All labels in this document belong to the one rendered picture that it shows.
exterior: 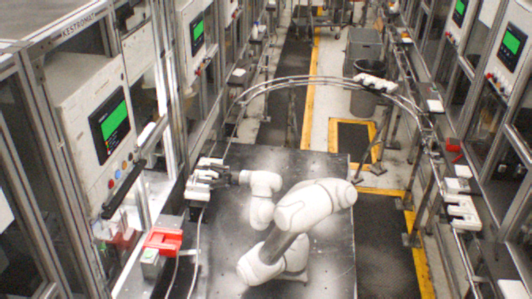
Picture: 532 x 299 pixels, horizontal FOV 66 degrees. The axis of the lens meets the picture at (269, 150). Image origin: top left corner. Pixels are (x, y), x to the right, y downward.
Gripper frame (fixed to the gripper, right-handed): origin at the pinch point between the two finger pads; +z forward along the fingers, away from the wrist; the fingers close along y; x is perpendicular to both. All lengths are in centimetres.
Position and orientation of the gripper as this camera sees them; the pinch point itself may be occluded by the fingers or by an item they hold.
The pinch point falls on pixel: (201, 174)
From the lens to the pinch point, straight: 211.9
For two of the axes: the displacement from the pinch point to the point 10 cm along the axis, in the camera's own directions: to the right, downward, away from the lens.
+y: 0.3, -8.2, -5.7
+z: -9.9, -1.0, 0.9
